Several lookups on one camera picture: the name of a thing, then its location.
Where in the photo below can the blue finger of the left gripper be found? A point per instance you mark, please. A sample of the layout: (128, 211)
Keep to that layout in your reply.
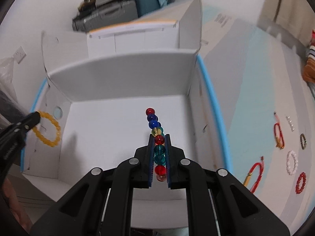
(25, 125)

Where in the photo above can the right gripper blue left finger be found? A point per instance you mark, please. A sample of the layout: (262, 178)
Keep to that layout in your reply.
(101, 202)

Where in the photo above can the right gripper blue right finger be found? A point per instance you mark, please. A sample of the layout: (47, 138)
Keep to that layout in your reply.
(217, 203)

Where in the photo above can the blue white cardboard box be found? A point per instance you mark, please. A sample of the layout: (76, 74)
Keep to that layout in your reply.
(98, 86)

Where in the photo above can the striped bed sheet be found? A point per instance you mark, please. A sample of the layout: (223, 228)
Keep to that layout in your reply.
(254, 114)

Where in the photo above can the grey hard case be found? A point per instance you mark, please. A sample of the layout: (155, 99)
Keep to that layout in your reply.
(106, 15)

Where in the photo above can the striped red orange pillow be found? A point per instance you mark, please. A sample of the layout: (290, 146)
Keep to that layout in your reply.
(308, 73)

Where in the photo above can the beige curtain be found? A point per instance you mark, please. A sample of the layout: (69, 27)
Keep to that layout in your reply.
(294, 16)

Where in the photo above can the white wall socket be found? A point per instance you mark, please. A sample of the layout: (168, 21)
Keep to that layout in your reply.
(19, 55)

